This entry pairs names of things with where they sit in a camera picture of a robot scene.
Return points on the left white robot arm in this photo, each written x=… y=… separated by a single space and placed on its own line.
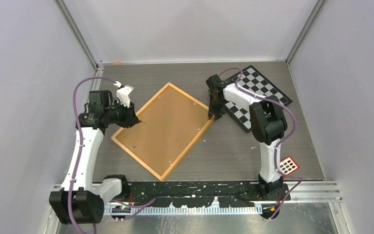
x=94 y=122

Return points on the white slotted cable duct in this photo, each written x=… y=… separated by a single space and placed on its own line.
x=211 y=210

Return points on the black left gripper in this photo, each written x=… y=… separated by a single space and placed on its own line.
x=130 y=119

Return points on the red white grid block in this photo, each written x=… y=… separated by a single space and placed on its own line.
x=288 y=165

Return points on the aluminium rail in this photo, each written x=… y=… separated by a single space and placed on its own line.
x=78 y=125
x=306 y=192

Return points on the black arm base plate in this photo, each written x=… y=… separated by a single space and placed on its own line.
x=195 y=194

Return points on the aluminium left side rail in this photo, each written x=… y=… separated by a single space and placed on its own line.
x=78 y=125

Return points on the aluminium front rail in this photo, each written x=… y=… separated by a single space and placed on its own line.
x=306 y=192

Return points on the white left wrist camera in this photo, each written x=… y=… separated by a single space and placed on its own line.
x=123 y=93

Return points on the black white chessboard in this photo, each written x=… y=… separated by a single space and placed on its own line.
x=256 y=82

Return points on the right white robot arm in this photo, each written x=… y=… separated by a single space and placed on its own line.
x=267 y=120

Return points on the yellow picture frame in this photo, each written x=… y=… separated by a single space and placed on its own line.
x=175 y=120

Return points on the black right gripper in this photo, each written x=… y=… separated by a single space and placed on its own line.
x=213 y=111

